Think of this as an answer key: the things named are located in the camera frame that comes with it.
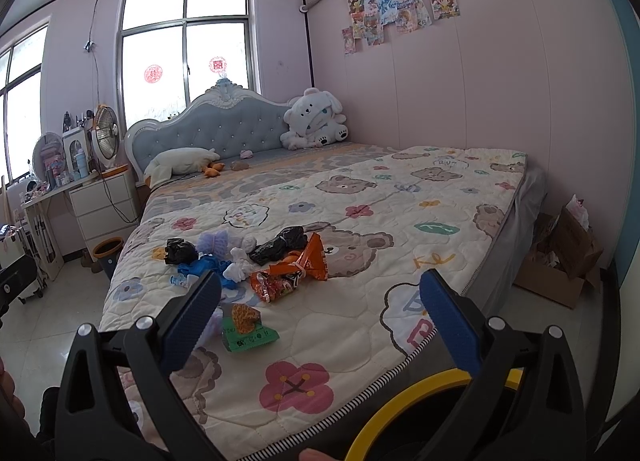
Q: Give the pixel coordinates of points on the white goose plush pillow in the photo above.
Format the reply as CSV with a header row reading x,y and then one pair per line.
x,y
178,161

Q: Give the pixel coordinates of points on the blue plastic bag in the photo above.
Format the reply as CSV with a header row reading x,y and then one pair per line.
x,y
209,263

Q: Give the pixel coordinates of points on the large window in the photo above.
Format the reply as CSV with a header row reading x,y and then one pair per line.
x,y
172,51

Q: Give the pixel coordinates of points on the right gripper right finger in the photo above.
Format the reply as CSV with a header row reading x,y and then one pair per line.
x,y
524,401

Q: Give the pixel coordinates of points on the blue tufted headboard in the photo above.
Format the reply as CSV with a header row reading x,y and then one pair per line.
x,y
226,118

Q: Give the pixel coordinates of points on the white plastic bag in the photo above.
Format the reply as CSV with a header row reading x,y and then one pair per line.
x,y
238,249

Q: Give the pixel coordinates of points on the yellow rimmed trash bin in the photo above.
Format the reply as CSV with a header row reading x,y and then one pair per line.
x,y
433,385

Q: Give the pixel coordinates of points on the bed with cartoon quilt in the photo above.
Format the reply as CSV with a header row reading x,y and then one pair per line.
x,y
384,217

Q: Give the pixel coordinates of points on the green snack wrapper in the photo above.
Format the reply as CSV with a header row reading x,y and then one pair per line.
x,y
242,328

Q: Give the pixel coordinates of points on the small black plastic bag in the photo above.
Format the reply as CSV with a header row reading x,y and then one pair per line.
x,y
180,251

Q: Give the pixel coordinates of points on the cardboard box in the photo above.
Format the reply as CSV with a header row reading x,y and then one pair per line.
x,y
563,257

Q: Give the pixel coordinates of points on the electric fan heater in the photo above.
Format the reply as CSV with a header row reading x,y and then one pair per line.
x,y
105,137

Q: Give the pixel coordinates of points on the orange snack wrapper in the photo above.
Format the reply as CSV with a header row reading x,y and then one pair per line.
x,y
283,278

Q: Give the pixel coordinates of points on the white nightstand drawers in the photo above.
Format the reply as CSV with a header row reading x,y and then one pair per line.
x,y
106,208

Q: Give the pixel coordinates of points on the side window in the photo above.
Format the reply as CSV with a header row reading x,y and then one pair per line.
x,y
21,65

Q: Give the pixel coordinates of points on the person right hand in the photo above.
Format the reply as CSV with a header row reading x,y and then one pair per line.
x,y
314,455

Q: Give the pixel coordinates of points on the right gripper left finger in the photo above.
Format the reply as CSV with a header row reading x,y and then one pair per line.
x,y
94,420

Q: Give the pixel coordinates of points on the purple foam net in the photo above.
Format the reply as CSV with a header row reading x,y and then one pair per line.
x,y
214,243
213,328

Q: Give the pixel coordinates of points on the white plush bear toy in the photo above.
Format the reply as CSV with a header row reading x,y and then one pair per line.
x,y
315,119

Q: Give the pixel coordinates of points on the anime posters on wall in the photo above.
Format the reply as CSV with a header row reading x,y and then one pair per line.
x,y
368,19

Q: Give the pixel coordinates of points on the round vanity mirror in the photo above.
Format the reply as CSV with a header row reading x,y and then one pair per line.
x,y
48,157

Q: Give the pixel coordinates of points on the small brown plush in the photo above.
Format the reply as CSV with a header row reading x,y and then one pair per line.
x,y
239,166

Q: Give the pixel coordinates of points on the orange rimmed small bin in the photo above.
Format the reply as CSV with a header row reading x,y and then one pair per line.
x,y
107,253

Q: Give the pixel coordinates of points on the white desk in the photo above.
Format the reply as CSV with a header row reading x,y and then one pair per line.
x,y
36,211

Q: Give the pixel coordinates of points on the white cosmetic cabinet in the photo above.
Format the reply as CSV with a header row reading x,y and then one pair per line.
x,y
77,152

